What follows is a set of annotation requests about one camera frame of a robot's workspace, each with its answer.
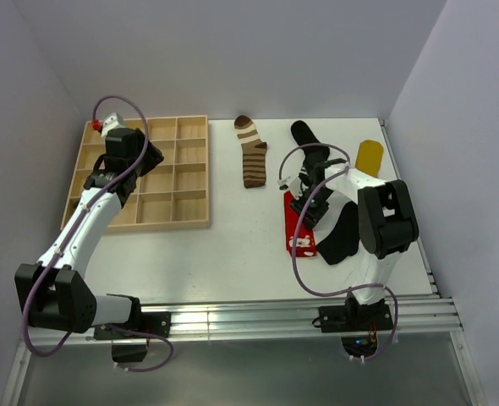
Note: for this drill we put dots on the black sock with white stripes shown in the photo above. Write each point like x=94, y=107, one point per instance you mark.
x=303, y=135

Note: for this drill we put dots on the brown striped sock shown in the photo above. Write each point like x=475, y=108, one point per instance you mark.
x=254, y=151

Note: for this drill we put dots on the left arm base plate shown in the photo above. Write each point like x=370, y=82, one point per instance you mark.
x=156, y=323

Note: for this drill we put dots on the wooden compartment tray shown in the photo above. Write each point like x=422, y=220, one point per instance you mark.
x=174, y=195

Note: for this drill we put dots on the aluminium mounting rail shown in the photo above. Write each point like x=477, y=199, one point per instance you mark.
x=291, y=318

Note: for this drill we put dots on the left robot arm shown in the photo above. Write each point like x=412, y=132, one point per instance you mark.
x=52, y=292

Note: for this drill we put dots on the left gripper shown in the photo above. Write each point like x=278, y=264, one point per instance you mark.
x=153, y=158

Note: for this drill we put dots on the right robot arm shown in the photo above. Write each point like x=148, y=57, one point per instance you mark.
x=377, y=222

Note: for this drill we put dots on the yellow sock with cartoon face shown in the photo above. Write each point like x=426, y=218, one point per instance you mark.
x=369, y=158

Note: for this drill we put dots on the plain black sock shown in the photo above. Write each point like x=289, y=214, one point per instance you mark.
x=343, y=241

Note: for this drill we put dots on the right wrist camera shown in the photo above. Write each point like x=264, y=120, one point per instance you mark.
x=292, y=184

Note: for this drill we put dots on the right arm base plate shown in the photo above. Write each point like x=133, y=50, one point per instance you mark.
x=353, y=317

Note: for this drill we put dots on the red sock with white bear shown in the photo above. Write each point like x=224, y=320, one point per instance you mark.
x=305, y=242

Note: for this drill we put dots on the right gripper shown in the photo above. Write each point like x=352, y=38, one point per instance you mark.
x=311, y=216

